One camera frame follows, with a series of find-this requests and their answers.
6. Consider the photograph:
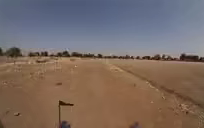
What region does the brown sandy dirt track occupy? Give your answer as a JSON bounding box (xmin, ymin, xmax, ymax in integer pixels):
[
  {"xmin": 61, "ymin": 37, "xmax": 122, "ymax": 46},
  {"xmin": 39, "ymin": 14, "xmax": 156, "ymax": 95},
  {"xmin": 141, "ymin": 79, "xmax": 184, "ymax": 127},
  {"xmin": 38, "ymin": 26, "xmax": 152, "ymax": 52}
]
[{"xmin": 0, "ymin": 56, "xmax": 204, "ymax": 128}]

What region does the small dark flag on pole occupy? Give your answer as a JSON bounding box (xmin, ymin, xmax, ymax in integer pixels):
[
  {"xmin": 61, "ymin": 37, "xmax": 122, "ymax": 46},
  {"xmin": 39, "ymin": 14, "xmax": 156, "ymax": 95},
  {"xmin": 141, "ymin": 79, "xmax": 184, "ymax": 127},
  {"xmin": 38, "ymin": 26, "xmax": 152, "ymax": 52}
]
[{"xmin": 57, "ymin": 99, "xmax": 75, "ymax": 128}]

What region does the row of trees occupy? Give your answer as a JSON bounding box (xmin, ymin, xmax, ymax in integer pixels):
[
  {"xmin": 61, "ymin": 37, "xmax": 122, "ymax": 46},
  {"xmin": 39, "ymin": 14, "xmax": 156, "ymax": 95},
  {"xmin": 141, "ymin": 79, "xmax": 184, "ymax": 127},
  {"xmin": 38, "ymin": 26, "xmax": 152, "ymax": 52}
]
[{"xmin": 0, "ymin": 44, "xmax": 204, "ymax": 63}]

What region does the robot's own part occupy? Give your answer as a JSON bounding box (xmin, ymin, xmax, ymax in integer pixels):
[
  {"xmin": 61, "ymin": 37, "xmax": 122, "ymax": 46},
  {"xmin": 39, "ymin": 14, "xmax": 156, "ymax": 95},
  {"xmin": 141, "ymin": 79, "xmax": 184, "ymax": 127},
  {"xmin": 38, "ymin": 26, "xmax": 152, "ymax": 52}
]
[
  {"xmin": 58, "ymin": 120, "xmax": 72, "ymax": 128},
  {"xmin": 128, "ymin": 121, "xmax": 142, "ymax": 128}
]

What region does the bare brown dirt field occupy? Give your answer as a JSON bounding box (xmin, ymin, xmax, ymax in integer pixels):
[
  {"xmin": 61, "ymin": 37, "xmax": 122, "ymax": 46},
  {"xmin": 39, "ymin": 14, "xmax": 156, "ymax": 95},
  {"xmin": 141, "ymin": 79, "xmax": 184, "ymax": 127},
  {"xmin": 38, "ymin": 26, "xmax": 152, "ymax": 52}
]
[{"xmin": 106, "ymin": 58, "xmax": 204, "ymax": 111}]

